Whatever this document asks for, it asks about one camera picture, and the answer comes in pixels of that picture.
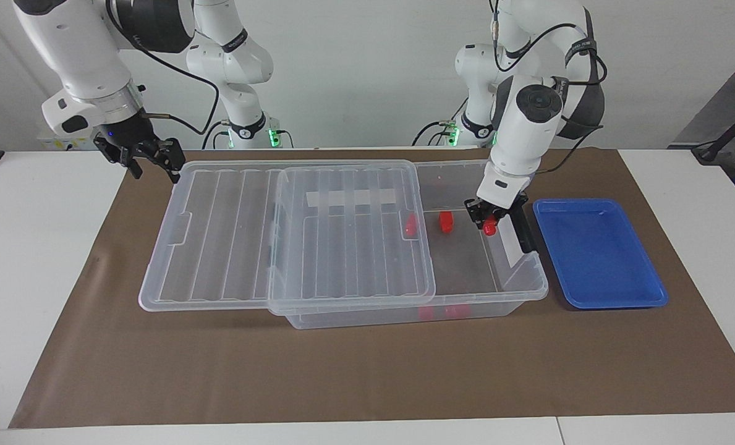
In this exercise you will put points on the white label strip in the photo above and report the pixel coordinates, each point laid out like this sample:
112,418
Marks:
352,198

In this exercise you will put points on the clear plastic storage box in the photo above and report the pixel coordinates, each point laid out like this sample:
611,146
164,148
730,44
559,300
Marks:
373,318

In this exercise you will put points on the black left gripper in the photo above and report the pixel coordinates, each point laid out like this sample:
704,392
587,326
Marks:
497,209

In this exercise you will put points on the white power strip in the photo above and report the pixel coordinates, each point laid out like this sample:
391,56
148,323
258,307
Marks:
55,142

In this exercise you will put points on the clear plastic box lid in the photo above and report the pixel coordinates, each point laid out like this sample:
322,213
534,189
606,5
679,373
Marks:
231,247

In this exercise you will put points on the black stand pole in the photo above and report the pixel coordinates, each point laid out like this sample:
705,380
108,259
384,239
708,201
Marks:
732,131

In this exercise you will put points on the blue plastic tray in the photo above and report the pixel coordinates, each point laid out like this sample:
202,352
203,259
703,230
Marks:
599,253

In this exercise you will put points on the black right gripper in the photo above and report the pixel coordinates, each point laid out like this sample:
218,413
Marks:
126,136

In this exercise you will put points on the brown paper table mat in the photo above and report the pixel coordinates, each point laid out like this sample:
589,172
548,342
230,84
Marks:
157,358

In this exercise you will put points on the red block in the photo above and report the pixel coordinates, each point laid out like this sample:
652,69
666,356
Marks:
491,230
411,225
446,222

